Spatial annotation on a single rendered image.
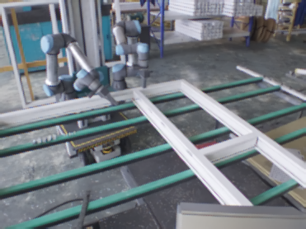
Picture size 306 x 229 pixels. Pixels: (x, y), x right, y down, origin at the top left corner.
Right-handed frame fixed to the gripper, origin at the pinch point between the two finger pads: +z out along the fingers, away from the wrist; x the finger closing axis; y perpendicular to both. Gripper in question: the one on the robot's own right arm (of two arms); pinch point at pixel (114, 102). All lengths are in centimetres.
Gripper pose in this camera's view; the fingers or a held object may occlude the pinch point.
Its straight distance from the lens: 175.4
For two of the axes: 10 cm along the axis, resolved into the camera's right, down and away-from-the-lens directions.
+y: 6.0, -7.6, 2.5
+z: 7.1, 6.5, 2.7
